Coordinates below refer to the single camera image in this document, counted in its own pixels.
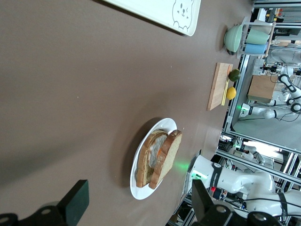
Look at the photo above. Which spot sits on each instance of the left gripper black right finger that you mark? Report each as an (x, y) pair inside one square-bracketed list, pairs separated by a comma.
[(204, 207)]

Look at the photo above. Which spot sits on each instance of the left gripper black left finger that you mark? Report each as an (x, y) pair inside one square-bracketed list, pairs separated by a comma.
[(76, 200)]

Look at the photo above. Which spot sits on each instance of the brown bread slice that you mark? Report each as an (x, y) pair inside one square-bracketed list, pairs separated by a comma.
[(143, 160), (169, 155)]

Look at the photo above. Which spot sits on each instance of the white round plate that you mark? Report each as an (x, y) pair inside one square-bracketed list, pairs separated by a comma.
[(141, 193)]

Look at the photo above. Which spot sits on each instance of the fried egg toy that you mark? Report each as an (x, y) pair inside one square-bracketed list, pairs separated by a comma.
[(155, 150)]

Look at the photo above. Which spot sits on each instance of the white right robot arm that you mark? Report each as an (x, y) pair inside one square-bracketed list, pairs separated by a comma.
[(235, 179)]

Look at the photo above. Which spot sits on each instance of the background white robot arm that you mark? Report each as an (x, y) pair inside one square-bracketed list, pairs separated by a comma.
[(268, 114)]

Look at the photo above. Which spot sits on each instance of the yellow lemon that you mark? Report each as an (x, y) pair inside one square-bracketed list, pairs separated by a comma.
[(231, 93)]

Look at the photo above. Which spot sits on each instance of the wooden cutting board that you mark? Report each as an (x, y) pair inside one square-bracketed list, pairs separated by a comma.
[(217, 87)]

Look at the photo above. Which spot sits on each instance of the yellow plastic knife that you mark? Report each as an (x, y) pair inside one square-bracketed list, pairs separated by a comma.
[(227, 82)]

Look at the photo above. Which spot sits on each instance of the wooden box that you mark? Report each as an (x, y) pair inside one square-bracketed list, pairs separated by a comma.
[(262, 88)]

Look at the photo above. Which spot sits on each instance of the dark green avocado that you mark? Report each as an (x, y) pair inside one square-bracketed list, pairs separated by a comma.
[(234, 75)]

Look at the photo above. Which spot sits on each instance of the orange slice toy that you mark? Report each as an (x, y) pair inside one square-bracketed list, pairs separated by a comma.
[(229, 69)]

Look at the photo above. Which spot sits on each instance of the dark grey sponge cloth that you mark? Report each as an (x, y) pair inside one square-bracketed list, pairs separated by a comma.
[(231, 52)]

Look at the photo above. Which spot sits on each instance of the light blue cup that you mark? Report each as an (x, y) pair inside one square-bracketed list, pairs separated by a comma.
[(256, 48)]

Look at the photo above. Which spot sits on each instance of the pale green bowl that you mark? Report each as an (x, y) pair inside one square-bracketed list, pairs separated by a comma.
[(232, 37)]

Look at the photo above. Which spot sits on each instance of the pale green cup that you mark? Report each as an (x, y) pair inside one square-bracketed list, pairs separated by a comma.
[(257, 36)]

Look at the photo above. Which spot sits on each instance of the cream cup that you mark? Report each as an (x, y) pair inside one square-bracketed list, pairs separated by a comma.
[(262, 26)]

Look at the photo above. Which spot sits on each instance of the cream bear print tray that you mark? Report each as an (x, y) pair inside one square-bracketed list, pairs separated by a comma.
[(152, 11)]

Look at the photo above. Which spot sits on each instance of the aluminium cell frame post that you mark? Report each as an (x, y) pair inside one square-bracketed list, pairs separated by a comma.
[(229, 122)]

